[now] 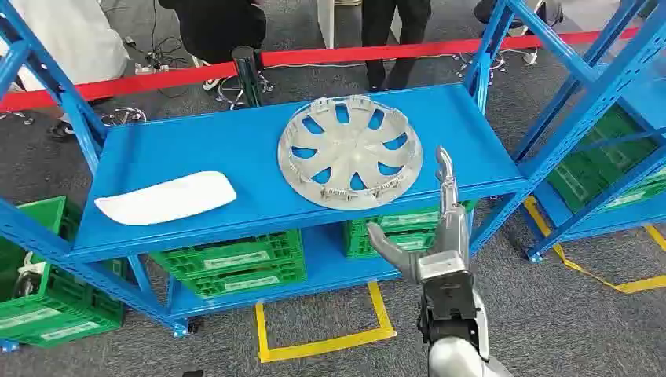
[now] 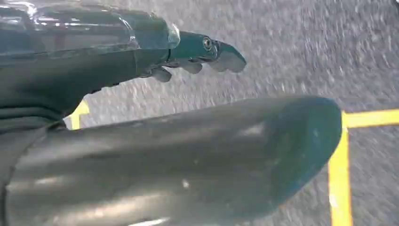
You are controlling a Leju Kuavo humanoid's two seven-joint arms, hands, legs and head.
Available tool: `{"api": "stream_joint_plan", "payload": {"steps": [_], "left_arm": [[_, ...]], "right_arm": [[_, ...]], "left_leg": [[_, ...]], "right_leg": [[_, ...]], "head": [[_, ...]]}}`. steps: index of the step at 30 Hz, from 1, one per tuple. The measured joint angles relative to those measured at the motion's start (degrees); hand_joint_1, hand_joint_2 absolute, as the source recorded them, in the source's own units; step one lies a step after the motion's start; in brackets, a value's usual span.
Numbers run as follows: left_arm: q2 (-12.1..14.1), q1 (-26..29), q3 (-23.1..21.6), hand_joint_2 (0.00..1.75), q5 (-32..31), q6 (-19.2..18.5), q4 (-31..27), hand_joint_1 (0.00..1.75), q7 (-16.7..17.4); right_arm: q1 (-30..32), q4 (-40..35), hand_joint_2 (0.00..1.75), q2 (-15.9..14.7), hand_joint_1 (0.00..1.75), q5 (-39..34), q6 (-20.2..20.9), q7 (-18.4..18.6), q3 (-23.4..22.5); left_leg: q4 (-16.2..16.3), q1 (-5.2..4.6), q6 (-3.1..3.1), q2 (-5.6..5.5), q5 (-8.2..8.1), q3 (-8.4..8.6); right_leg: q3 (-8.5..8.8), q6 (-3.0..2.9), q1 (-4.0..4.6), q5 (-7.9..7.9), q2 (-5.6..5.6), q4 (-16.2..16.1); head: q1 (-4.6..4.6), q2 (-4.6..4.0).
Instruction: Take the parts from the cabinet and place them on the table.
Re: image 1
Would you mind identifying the green plastic crate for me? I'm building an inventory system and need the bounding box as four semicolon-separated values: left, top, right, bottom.
343;199;477;238
151;229;306;276
345;229;438;260
0;306;126;349
546;104;659;214
179;260;308;302
593;166;666;214

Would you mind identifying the white plastic panel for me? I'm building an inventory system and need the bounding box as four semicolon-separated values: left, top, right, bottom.
94;170;238;227

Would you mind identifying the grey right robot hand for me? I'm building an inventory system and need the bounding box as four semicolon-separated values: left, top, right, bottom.
366;146;470;286

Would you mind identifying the person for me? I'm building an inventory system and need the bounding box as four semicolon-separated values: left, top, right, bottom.
473;0;565;30
157;0;267;93
0;0;130;142
360;0;433;93

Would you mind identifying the black stanchion post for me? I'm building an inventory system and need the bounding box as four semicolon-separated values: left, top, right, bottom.
231;46;264;108

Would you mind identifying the black floor cable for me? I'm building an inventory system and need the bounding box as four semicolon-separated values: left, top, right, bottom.
148;0;195;100

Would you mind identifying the chrome chair base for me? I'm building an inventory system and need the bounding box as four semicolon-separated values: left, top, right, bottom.
214;71;275;112
453;50;508;80
100;107;148;128

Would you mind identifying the red barrier belt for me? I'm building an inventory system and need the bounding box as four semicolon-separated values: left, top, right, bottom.
0;27;641;113

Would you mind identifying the white post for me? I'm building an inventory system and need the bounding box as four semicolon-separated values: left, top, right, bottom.
317;0;337;50

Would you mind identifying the silver plastic wheel hubcap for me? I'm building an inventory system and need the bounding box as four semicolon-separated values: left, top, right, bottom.
276;95;423;212

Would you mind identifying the green crate with white parts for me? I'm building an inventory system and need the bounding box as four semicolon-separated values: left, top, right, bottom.
0;196;126;329

